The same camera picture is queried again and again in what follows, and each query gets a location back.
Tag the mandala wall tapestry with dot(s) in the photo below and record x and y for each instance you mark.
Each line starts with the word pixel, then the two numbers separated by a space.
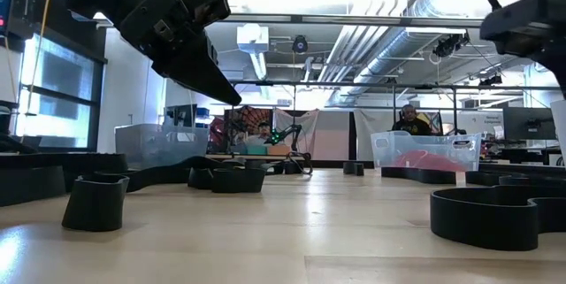
pixel 247 118

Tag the grey translucent plastic basket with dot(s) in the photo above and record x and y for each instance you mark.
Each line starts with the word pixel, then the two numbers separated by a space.
pixel 150 142

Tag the large glass window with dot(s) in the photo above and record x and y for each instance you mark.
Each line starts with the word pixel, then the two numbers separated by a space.
pixel 57 80

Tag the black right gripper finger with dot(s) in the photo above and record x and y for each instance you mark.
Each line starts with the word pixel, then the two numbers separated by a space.
pixel 555 71

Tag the round black ceiling fixture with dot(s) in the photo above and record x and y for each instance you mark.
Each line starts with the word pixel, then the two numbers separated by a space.
pixel 300 44

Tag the white ceiling unit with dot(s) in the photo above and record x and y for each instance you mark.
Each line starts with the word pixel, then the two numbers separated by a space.
pixel 252 38

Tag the red rubber band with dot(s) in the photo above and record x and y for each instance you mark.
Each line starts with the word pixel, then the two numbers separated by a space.
pixel 407 165
pixel 424 161
pixel 446 164

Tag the black ceiling-hung device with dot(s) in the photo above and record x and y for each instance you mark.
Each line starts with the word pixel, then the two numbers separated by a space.
pixel 451 44

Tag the white wall sign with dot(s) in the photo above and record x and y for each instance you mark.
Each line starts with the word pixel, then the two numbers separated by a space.
pixel 482 120

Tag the geometric colourful tapestry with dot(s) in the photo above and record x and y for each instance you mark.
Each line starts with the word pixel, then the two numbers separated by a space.
pixel 435 118

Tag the orange box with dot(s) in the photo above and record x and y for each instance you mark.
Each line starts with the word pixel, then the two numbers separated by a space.
pixel 278 150

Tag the pale partition panel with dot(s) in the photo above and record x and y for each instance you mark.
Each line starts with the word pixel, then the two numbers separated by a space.
pixel 331 138

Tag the white hanging cloth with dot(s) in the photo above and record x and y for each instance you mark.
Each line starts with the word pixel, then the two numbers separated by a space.
pixel 309 118
pixel 376 120

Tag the black ceiling spotlight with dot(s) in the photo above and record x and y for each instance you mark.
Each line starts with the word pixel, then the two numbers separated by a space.
pixel 491 79

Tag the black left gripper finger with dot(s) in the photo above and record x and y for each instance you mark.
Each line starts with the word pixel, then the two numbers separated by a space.
pixel 199 71

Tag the black pipe rack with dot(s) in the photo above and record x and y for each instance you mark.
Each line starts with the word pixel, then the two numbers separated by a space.
pixel 354 85

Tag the black computer monitor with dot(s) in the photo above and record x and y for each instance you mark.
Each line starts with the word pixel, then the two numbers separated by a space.
pixel 528 122

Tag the teal box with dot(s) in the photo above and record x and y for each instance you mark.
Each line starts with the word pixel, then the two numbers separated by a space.
pixel 252 150

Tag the large black rubber band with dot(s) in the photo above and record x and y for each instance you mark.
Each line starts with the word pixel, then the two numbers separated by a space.
pixel 486 226
pixel 420 175

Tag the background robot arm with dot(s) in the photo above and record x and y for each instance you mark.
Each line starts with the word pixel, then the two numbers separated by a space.
pixel 285 133

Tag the clear plastic basket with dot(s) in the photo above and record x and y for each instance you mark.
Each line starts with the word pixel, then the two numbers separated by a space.
pixel 415 142

